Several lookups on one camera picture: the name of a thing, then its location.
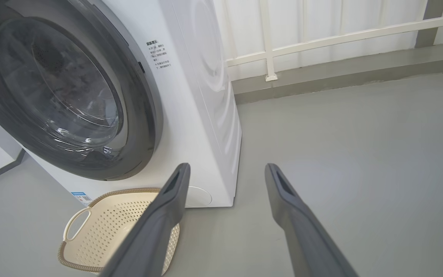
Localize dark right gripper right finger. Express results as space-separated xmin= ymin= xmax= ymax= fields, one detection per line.
xmin=265 ymin=163 xmax=358 ymax=277

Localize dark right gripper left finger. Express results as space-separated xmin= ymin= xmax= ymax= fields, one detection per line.
xmin=100 ymin=163 xmax=191 ymax=277

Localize washing machine door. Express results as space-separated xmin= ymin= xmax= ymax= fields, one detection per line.
xmin=0 ymin=0 xmax=164 ymax=181

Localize white front-load washing machine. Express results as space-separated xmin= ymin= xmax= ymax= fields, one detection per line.
xmin=0 ymin=0 xmax=242 ymax=208

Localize cream perforated laundry basket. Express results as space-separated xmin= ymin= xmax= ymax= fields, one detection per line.
xmin=58 ymin=187 xmax=180 ymax=275

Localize round drain filter cover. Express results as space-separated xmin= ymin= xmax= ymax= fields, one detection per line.
xmin=185 ymin=186 xmax=213 ymax=206

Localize blue energy label sticker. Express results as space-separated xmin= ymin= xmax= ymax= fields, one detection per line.
xmin=71 ymin=191 xmax=93 ymax=205

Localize printed warning text label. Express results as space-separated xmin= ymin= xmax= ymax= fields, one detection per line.
xmin=147 ymin=40 xmax=172 ymax=69

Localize white metal railing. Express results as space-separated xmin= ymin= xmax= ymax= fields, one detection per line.
xmin=214 ymin=0 xmax=443 ymax=82

